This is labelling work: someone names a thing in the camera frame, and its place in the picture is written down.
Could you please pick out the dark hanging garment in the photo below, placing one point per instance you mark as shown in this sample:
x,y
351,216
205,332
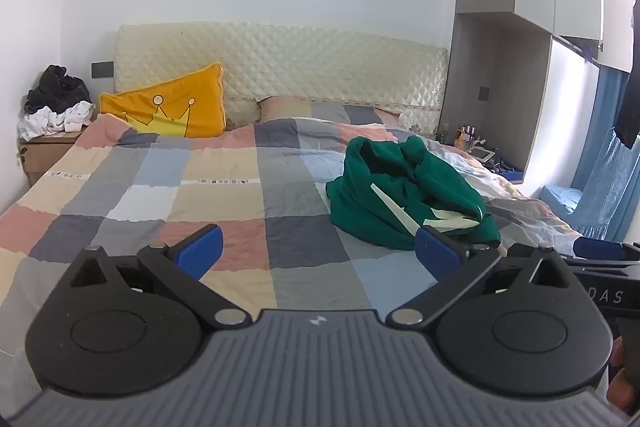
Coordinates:
x,y
629,107

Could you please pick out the cardboard box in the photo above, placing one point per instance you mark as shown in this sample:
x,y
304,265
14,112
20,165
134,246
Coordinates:
x,y
45,157

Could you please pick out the white clothes pile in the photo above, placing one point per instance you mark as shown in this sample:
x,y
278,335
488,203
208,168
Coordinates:
x,y
45,122

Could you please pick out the small white tablet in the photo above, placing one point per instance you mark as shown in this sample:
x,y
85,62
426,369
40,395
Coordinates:
x,y
482,154

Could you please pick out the blue curtain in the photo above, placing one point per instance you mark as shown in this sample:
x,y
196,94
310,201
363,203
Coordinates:
x,y
605,177

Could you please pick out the yellow crown pillow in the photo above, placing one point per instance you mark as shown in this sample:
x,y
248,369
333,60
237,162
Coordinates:
x,y
200,92

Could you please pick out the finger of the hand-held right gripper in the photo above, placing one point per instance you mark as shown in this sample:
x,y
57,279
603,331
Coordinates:
x,y
597,248

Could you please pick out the row of small bottles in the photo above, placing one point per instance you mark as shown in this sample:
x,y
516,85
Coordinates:
x,y
462,137

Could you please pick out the green sweatshirt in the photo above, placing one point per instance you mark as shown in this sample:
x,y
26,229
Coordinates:
x,y
380,207

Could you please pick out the cream quilted headboard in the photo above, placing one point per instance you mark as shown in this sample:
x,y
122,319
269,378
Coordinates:
x,y
325,62

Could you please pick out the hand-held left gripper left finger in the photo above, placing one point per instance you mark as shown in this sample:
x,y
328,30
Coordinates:
x,y
205,252

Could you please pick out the blue tray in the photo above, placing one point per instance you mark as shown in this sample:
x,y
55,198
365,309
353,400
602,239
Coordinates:
x,y
510,176

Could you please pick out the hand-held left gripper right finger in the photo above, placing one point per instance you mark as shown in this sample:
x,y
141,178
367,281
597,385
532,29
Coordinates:
x,y
440,257

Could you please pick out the grey wall switch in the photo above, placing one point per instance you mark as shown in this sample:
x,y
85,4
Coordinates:
x,y
102,70
484,93

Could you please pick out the person's right hand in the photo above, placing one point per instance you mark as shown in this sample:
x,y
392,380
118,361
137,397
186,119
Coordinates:
x,y
617,387

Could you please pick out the patchwork checked blanket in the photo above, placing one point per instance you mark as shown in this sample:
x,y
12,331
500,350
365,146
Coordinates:
x,y
150,187

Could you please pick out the black clothes pile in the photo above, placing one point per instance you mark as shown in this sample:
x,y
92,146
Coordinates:
x,y
55,89

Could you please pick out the blue cushion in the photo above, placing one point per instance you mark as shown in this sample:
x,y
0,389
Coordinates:
x,y
560,202

